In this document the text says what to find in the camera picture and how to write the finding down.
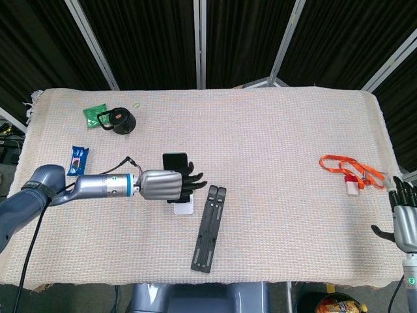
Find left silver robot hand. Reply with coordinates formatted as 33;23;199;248
134;162;209;200

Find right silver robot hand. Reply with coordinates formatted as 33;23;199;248
371;175;417;254

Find black smartphone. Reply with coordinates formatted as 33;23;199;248
162;152;190;205

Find black folded laptop stand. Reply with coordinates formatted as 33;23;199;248
190;185;228;274

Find white and red badge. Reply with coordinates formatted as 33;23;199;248
345;175;359;196

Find blue cookie packet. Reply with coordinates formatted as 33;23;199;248
66;145;90;177

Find green snack packet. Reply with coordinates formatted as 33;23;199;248
83;102;108;130

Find orange snack bag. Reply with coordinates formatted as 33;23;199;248
314;291;369;313

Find black curtain panel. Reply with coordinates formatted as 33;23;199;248
374;55;417;173
0;0;111;112
78;0;199;91
205;0;299;89
276;0;417;91

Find beige woven tablecloth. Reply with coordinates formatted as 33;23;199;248
0;87;405;291

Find blue-grey robot torso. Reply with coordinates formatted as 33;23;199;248
130;282;271;313

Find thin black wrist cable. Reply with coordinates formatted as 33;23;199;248
97;156;144;183

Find orange lanyard strap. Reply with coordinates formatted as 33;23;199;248
319;155;386;190

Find black cup with handle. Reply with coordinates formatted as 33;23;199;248
96;107;137;136

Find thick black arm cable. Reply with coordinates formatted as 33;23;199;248
16;187;78;313

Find white partition post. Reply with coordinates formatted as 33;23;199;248
0;106;29;133
64;0;120;91
242;0;307;89
361;31;417;94
192;0;209;89

